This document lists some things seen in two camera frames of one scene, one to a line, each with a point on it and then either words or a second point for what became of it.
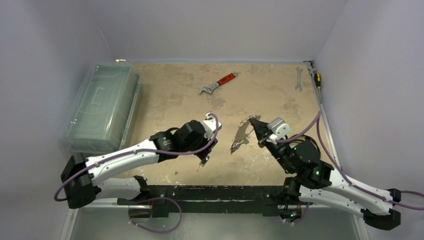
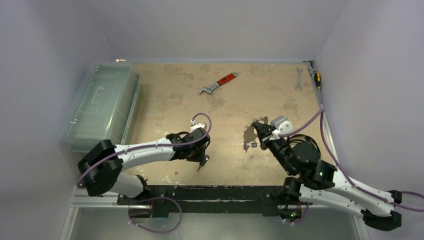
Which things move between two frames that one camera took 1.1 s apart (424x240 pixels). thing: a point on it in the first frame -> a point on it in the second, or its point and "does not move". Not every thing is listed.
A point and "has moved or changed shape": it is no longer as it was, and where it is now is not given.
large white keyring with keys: [243, 133] has moved or changed shape
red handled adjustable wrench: [209, 88] does not move
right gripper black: [266, 138] does not move
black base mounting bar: [262, 200] does not move
